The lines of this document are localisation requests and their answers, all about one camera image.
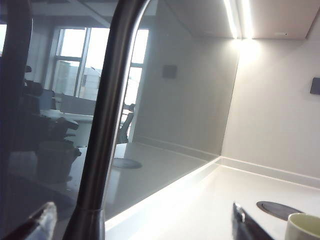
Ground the left gripper left finger with clear pad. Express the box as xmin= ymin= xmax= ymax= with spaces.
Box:
xmin=0 ymin=201 xmax=59 ymax=240

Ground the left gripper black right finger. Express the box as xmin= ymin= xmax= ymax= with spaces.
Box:
xmin=232 ymin=201 xmax=275 ymax=240

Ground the pale yellow ceramic mug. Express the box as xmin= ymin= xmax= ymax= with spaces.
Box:
xmin=285 ymin=212 xmax=320 ymax=240

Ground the brushed steel faucet spout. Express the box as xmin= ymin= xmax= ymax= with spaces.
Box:
xmin=62 ymin=0 xmax=156 ymax=240

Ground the round grey countertop socket cover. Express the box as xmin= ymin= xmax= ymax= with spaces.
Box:
xmin=256 ymin=200 xmax=305 ymax=222

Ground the grey wall switch plate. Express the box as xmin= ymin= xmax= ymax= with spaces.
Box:
xmin=309 ymin=76 xmax=320 ymax=95

